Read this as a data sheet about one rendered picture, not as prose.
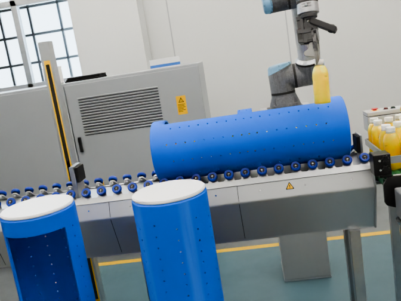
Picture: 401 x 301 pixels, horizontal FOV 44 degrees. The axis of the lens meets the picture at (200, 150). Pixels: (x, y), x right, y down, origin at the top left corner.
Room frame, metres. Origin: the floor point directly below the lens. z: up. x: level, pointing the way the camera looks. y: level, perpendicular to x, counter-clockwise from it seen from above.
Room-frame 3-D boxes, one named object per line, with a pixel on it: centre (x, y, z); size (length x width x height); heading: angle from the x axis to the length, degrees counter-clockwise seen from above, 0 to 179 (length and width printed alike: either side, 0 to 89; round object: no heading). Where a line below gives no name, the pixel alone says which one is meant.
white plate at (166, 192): (1.78, 0.14, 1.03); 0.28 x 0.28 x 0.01
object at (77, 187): (2.35, 0.61, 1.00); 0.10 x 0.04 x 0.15; 173
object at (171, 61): (4.06, 0.17, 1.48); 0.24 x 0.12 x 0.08; 92
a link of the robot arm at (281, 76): (3.06, -0.57, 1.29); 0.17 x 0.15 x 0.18; 79
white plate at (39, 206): (1.86, 0.66, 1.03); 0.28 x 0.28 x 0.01
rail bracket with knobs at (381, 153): (1.98, -0.73, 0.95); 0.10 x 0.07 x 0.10; 173
